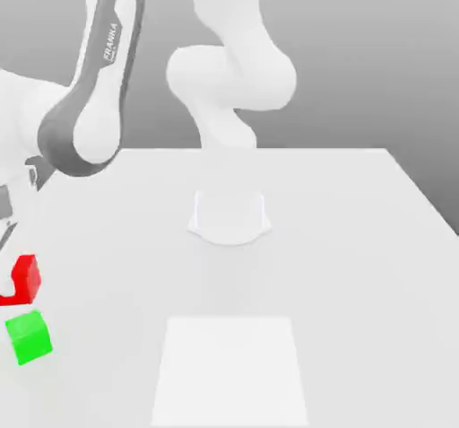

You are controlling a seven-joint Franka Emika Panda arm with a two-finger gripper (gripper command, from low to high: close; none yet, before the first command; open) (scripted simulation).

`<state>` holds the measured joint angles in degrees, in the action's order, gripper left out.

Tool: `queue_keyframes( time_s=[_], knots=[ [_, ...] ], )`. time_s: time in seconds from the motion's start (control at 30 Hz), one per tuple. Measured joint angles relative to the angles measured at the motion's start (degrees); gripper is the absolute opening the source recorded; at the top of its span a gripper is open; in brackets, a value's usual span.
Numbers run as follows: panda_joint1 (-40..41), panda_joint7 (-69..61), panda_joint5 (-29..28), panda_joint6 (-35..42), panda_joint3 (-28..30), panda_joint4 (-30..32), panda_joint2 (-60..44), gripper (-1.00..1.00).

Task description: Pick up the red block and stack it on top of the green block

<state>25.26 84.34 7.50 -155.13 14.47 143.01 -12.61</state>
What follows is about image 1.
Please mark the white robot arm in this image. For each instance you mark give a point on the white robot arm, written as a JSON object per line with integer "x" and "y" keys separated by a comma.
{"x": 229, "y": 76}

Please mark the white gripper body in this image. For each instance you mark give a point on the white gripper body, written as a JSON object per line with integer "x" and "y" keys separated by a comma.
{"x": 8, "y": 255}

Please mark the small green cube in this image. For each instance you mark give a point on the small green cube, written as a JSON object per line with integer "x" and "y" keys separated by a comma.
{"x": 30, "y": 340}

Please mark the small red cube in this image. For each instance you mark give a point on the small red cube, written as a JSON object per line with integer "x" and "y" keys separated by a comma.
{"x": 29, "y": 278}

